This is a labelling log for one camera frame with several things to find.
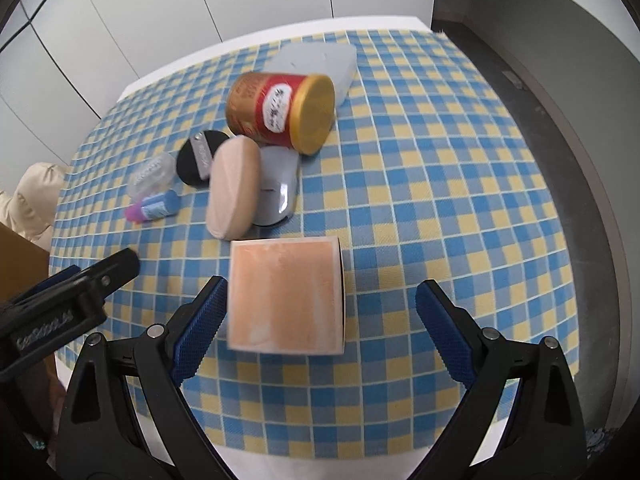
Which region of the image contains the beige makeup puff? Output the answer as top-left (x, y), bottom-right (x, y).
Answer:
top-left (205, 135), bottom-right (262, 240)

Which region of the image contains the beige square carton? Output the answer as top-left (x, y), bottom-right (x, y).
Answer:
top-left (226, 235), bottom-right (347, 356)

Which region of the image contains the cream padded armchair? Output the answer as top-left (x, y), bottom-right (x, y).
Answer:
top-left (0, 162), bottom-right (68, 251)

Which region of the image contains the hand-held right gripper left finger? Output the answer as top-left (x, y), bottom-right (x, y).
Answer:
top-left (57, 276), bottom-right (236, 480)

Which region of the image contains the small pink blue bottle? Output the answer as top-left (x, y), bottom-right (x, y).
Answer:
top-left (125, 189), bottom-right (182, 223)

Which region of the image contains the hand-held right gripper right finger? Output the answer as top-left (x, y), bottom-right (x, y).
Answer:
top-left (415, 280), bottom-right (587, 480)

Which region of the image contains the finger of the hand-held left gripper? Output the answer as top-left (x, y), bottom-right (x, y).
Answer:
top-left (10, 247), bottom-right (141, 311)
top-left (0, 264), bottom-right (83, 311)

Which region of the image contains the translucent plastic container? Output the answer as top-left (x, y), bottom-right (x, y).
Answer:
top-left (267, 42), bottom-right (358, 106)

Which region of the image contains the black powder puff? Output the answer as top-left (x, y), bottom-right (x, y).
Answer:
top-left (177, 130), bottom-right (232, 190)

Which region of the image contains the white table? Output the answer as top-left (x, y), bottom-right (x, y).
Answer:
top-left (50, 15), bottom-right (583, 480)

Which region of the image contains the blue yellow checkered tablecloth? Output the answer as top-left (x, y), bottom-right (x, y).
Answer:
top-left (49, 29), bottom-right (583, 448)

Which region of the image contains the curved white counter cabinet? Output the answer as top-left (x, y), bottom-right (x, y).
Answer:
top-left (467, 0), bottom-right (640, 411)

